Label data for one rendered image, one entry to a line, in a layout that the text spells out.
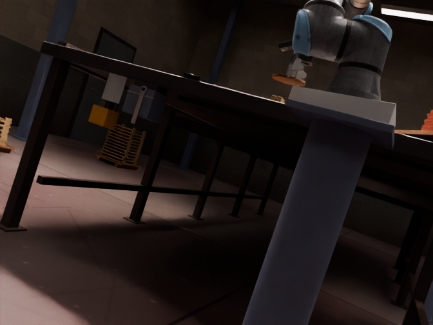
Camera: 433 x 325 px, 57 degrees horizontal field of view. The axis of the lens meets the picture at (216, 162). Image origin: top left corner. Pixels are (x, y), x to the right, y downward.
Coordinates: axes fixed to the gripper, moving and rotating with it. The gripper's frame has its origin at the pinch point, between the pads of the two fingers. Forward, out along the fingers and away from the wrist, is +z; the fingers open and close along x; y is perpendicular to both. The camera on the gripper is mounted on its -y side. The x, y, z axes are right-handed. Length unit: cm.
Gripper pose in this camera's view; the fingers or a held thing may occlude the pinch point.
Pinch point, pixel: (288, 78)
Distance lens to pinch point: 173.0
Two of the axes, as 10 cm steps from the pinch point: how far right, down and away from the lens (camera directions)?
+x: 3.5, 0.9, 9.3
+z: -3.5, 9.4, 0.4
